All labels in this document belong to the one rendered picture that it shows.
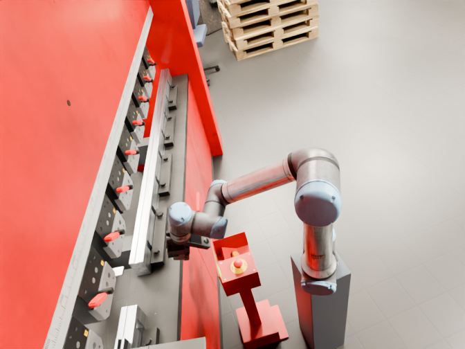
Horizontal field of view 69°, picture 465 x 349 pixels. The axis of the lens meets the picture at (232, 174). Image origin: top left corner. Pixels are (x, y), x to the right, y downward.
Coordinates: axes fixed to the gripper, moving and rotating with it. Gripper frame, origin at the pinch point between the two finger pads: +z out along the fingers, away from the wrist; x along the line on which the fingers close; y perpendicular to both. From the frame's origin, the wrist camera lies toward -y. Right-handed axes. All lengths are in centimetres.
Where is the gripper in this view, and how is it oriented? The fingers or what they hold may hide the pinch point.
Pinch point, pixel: (187, 256)
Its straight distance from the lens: 140.9
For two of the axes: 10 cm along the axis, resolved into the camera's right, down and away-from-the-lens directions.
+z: -1.0, 6.1, 7.8
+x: 1.7, 7.9, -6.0
